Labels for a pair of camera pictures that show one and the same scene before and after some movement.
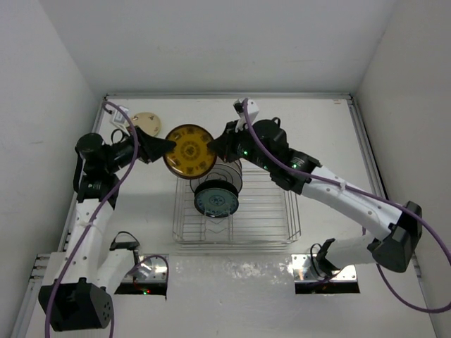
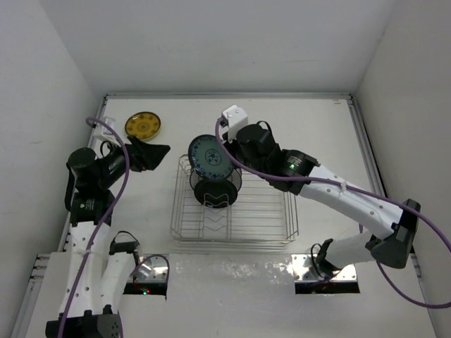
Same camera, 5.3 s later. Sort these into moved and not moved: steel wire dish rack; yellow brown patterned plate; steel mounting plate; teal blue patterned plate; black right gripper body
Moved: teal blue patterned plate; yellow brown patterned plate
Not moved: steel wire dish rack; steel mounting plate; black right gripper body
